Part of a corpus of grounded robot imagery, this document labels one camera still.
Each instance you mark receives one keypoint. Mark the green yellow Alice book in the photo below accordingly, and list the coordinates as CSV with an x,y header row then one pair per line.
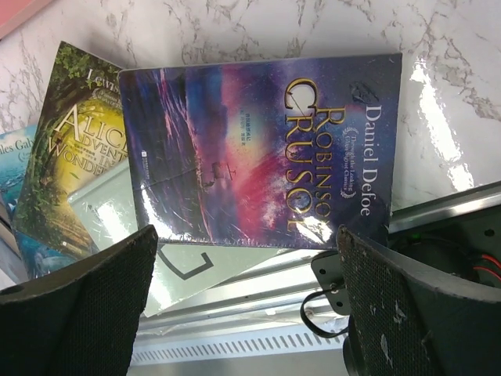
x,y
80,135

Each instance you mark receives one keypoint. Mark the blue ocean book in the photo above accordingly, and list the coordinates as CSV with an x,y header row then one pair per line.
x,y
38,259

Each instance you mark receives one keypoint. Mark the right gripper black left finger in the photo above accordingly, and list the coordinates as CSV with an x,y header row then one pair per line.
x,y
81,319

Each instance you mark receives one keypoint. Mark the pale grey booklet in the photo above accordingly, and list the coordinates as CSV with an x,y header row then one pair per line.
x,y
106,209

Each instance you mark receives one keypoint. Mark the pink three-tier shelf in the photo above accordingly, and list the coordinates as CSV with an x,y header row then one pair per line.
x,y
14,13

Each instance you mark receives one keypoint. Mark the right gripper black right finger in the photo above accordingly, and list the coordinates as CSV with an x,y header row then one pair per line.
x,y
408,318

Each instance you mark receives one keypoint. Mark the purple Robinson Crusoe book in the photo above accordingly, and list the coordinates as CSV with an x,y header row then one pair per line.
x,y
272,153

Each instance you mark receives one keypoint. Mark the aluminium front rail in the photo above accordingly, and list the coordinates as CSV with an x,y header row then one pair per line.
x,y
269,295

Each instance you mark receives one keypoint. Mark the white slotted cable duct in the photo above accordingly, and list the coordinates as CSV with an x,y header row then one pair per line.
x,y
275,341

